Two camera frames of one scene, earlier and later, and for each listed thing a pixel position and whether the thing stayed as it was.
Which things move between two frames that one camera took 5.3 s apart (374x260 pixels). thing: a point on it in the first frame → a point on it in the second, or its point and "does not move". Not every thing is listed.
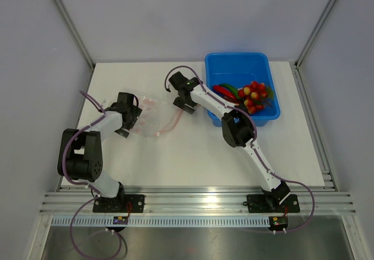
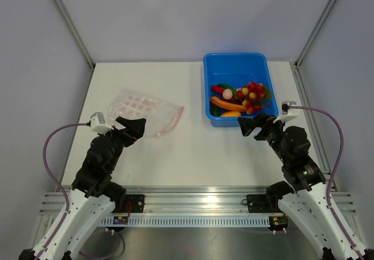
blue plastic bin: (240, 69) does not move
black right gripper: (180, 103) → (262, 120)
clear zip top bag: (158, 118) does not move
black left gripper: (135, 113) → (134, 130)
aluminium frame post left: (70, 23) does not move
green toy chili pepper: (235, 90) does not move
